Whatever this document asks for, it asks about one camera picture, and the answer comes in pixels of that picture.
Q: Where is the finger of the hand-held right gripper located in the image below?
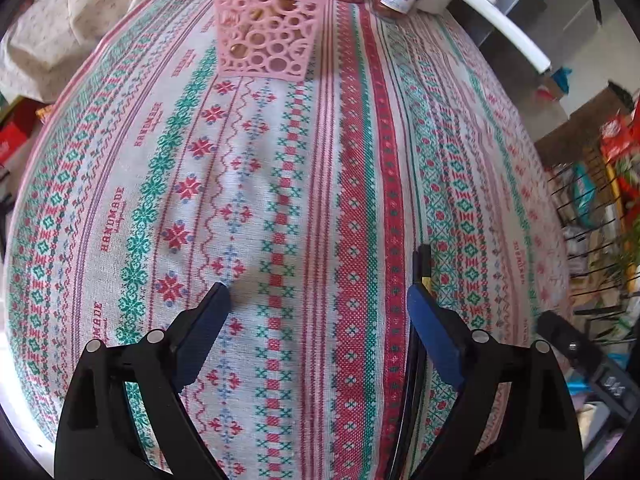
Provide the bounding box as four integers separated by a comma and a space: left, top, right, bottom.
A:
536, 310, 604, 386

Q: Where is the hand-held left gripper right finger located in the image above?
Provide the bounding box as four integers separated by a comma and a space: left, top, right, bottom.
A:
406, 284, 585, 480

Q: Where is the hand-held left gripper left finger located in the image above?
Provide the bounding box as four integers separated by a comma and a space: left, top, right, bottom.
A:
54, 282, 232, 480

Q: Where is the red green patterned tablecloth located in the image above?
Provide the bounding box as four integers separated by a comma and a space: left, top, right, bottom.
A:
0, 0, 572, 480

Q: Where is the brown cardboard box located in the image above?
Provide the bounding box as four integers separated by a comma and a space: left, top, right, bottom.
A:
532, 104, 622, 167

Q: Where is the red snack packet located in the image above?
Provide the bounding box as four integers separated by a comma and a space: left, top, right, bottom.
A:
599, 111, 640, 162

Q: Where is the red carton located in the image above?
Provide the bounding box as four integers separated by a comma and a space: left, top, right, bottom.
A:
0, 119, 29, 167

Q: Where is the black wire rack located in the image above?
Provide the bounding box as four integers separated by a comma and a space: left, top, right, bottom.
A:
544, 154, 640, 343

